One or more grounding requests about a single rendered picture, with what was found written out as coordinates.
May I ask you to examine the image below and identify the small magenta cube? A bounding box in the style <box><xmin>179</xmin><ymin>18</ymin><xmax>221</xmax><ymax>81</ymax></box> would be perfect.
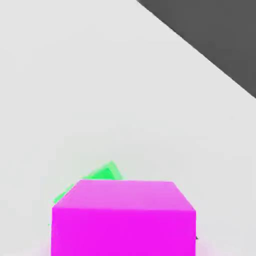
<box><xmin>50</xmin><ymin>179</ymin><xmax>197</xmax><ymax>256</ymax></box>

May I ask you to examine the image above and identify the small green cube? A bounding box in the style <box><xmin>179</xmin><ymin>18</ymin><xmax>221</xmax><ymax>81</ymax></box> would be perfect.
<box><xmin>47</xmin><ymin>160</ymin><xmax>124</xmax><ymax>228</ymax></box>

